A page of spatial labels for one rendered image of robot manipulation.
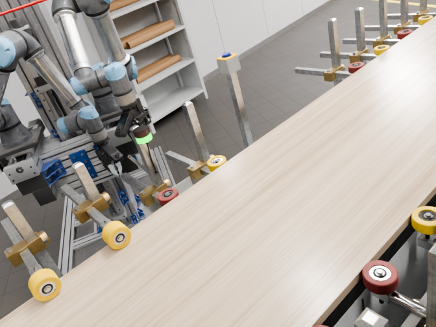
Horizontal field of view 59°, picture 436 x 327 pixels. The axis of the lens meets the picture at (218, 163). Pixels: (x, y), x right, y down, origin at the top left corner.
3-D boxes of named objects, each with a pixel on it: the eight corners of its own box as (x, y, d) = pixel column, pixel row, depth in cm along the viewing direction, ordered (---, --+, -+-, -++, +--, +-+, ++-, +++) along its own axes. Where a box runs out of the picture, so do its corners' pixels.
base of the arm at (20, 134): (6, 140, 203) (-4, 124, 198) (34, 130, 205) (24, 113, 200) (0, 152, 190) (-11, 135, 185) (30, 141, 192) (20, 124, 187)
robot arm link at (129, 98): (124, 96, 144) (109, 96, 148) (128, 108, 146) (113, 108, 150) (136, 87, 149) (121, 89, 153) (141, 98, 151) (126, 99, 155)
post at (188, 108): (211, 194, 182) (180, 103, 158) (216, 190, 184) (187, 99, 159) (215, 196, 180) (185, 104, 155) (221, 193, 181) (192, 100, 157)
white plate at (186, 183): (149, 226, 165) (141, 207, 160) (195, 193, 177) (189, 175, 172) (150, 226, 165) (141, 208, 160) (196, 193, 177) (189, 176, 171)
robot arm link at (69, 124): (71, 126, 182) (92, 122, 179) (61, 137, 172) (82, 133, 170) (63, 111, 178) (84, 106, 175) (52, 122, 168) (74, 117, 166)
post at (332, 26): (335, 101, 227) (326, 19, 203) (339, 99, 229) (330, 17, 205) (340, 102, 225) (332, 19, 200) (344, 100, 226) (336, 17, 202)
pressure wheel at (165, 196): (163, 218, 151) (152, 195, 145) (178, 206, 155) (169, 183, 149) (174, 226, 145) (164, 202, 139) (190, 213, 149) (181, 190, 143)
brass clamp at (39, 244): (11, 261, 132) (3, 250, 129) (47, 237, 138) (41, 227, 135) (15, 268, 127) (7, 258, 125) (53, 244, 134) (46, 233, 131)
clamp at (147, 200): (141, 203, 159) (137, 193, 157) (167, 185, 165) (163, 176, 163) (148, 207, 155) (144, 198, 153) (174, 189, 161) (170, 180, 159)
